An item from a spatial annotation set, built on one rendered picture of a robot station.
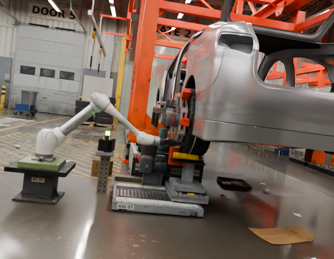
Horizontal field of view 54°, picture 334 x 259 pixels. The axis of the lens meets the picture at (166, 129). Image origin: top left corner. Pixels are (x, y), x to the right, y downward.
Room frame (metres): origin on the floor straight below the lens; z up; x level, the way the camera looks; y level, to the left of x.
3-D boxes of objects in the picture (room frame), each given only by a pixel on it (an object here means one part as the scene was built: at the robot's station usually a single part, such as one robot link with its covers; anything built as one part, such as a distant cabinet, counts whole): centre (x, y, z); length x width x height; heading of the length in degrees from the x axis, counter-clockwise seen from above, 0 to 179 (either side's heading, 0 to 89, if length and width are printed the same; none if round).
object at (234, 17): (5.86, -0.74, 2.55); 2.58 x 0.12 x 0.40; 98
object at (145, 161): (3.59, 0.04, 0.26); 0.42 x 0.18 x 0.35; 98
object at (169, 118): (3.29, -0.03, 0.85); 0.21 x 0.14 x 0.14; 98
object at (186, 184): (3.33, -0.27, 0.32); 0.40 x 0.30 x 0.28; 8
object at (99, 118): (11.60, 2.60, 0.55); 1.40 x 0.80 x 1.09; 94
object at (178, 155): (3.20, -0.22, 0.51); 0.29 x 0.06 x 0.06; 98
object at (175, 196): (3.33, -0.27, 0.13); 0.50 x 0.36 x 0.10; 8
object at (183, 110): (3.30, -0.10, 0.85); 0.54 x 0.07 x 0.54; 8
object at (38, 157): (2.95, 1.07, 0.37); 0.22 x 0.18 x 0.06; 8
